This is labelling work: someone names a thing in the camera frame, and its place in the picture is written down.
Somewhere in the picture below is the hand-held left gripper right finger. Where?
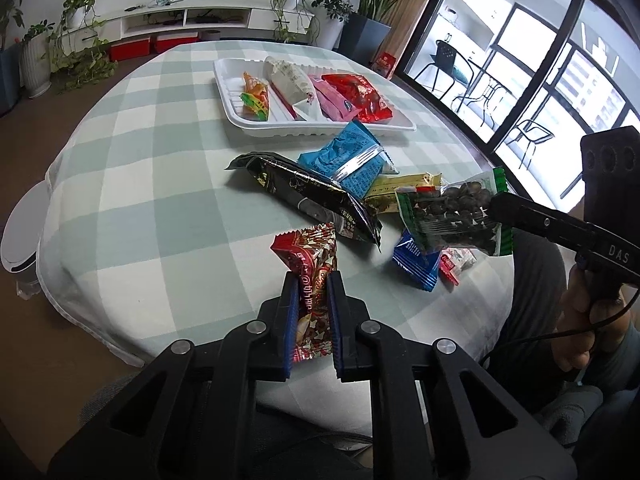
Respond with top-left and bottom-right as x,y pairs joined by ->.
327,270 -> 578,480

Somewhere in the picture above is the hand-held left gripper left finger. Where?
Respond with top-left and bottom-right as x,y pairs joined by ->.
47,270 -> 301,480

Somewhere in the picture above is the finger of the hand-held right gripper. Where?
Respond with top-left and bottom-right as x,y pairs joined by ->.
486,192 -> 601,257

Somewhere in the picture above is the dark red starred snack packet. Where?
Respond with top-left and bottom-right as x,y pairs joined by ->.
270,223 -> 339,363

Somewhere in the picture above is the green nut snack packet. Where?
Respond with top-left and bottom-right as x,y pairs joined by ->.
395,166 -> 516,257

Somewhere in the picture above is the small red white snack packet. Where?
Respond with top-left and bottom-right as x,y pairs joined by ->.
438,247 -> 477,287

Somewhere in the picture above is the dark blue snack packet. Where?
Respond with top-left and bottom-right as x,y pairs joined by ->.
392,229 -> 442,292

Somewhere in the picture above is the long black snack packet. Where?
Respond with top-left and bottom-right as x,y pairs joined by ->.
224,153 -> 385,253

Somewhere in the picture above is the gold snack packet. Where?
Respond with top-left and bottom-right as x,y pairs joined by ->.
364,172 -> 444,216

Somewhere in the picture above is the light blue snack packet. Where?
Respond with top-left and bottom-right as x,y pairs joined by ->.
298,121 -> 399,202

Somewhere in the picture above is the large red snack packet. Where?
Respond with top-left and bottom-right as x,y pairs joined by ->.
321,73 -> 394,125

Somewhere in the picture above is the pink snack packet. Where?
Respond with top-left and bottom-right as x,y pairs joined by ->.
307,74 -> 362,122

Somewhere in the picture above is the orange snack packet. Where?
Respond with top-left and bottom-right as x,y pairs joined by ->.
242,71 -> 272,122

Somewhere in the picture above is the white plastic tray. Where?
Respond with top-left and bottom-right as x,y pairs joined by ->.
213,57 -> 417,138

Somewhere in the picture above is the white grey snack pouch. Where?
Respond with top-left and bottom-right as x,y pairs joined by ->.
263,56 -> 327,122

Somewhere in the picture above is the person's right forearm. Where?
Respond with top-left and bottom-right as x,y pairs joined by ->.
589,312 -> 640,395

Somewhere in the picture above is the person's right hand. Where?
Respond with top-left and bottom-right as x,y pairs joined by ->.
556,263 -> 637,375

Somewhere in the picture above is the black framed glass door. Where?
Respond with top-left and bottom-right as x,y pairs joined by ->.
395,0 -> 640,201

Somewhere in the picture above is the black balcony table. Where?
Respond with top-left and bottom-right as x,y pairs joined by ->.
452,57 -> 507,129

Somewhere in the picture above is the black balcony chair teal cushion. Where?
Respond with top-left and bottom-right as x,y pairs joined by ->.
415,40 -> 474,101

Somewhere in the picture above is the green white checked tablecloth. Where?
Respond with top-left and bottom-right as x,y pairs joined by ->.
37,40 -> 516,431

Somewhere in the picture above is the red bag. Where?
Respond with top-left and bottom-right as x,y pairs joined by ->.
372,52 -> 397,80

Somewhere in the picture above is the beige curtain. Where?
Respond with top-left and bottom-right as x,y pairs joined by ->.
387,0 -> 449,79

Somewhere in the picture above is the large leaf plant grey pot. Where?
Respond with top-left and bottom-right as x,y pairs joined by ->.
340,0 -> 451,64

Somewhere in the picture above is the bushy plant in white pot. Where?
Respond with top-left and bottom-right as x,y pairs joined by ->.
310,0 -> 354,51

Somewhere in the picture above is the white round stool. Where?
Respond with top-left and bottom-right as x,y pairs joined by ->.
0,180 -> 49,297

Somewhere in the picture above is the red storage box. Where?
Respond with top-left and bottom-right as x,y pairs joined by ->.
154,33 -> 200,55
109,37 -> 152,63

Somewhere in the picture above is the white television cabinet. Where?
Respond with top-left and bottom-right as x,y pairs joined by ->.
75,4 -> 321,46

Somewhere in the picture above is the small trailing pothos plant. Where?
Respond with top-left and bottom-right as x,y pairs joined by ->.
266,0 -> 321,44

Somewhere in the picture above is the plant in white ribbed pot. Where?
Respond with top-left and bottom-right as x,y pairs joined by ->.
19,20 -> 54,100

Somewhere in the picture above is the tall plant in blue pot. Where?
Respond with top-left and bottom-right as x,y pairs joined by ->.
0,0 -> 25,117

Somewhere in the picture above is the long trailing pothos plant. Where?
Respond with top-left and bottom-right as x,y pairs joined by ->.
49,0 -> 119,94

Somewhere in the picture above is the black wire balcony chair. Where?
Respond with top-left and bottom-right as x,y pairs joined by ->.
510,118 -> 555,171

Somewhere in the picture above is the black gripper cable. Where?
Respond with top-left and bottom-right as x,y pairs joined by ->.
479,290 -> 640,363

